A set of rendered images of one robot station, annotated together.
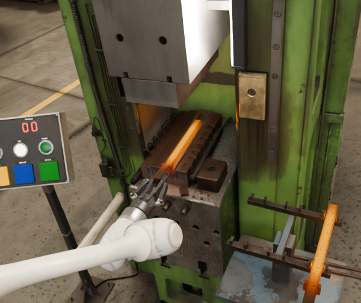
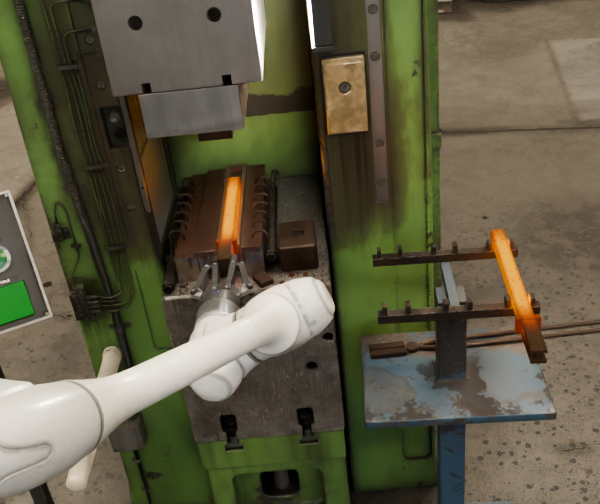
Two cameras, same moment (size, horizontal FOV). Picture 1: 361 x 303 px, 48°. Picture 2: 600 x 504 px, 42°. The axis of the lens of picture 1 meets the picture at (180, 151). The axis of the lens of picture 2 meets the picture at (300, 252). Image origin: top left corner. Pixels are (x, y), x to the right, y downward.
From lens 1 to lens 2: 0.60 m
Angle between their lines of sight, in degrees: 21
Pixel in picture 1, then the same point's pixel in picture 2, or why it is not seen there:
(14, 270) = (122, 380)
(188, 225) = not seen: hidden behind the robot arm
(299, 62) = (408, 28)
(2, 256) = not seen: outside the picture
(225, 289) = (377, 411)
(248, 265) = (394, 370)
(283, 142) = (396, 164)
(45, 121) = not seen: outside the picture
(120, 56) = (135, 57)
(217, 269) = (332, 411)
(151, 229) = (289, 294)
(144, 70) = (180, 73)
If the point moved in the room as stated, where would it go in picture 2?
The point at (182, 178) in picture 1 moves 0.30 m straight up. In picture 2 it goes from (253, 260) to (234, 137)
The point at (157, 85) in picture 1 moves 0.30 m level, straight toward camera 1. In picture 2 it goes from (206, 95) to (280, 141)
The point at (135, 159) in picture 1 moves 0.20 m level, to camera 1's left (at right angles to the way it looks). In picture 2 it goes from (140, 267) to (60, 296)
